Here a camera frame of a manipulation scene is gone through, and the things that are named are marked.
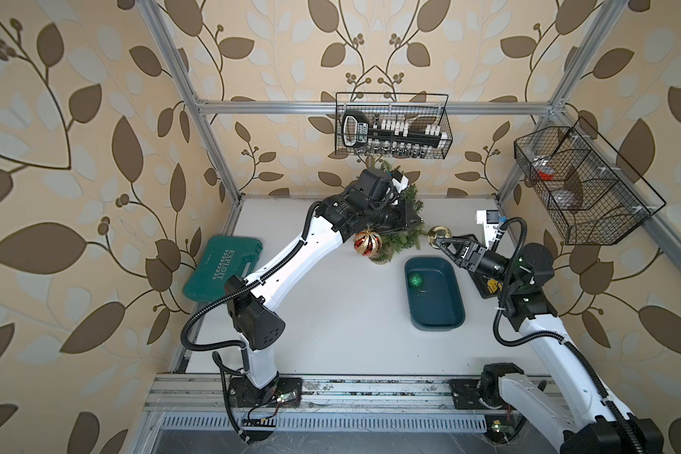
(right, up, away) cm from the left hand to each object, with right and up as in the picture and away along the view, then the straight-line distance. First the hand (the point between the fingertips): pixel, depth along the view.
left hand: (420, 215), depth 67 cm
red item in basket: (+39, +14, +13) cm, 44 cm away
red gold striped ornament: (-12, -7, +3) cm, 15 cm away
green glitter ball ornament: (+4, -20, +23) cm, 31 cm away
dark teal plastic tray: (+11, -26, +24) cm, 37 cm away
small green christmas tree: (-7, +15, +14) cm, 21 cm away
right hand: (+3, -6, -2) cm, 7 cm away
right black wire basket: (+47, +5, +6) cm, 48 cm away
